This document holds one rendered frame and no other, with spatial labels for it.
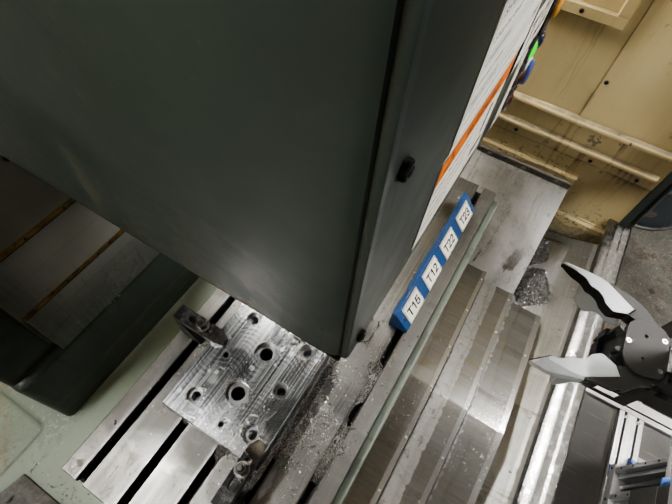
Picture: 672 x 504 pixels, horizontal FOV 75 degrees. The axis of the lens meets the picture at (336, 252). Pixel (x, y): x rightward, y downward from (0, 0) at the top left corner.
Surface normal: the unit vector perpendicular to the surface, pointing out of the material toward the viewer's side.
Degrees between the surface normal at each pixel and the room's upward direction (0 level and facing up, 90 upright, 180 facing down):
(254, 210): 90
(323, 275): 90
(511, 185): 24
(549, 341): 17
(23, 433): 0
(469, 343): 8
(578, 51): 90
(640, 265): 0
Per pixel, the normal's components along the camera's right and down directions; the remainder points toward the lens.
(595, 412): 0.05, -0.54
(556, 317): -0.20, -0.65
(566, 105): -0.52, 0.71
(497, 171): -0.16, -0.20
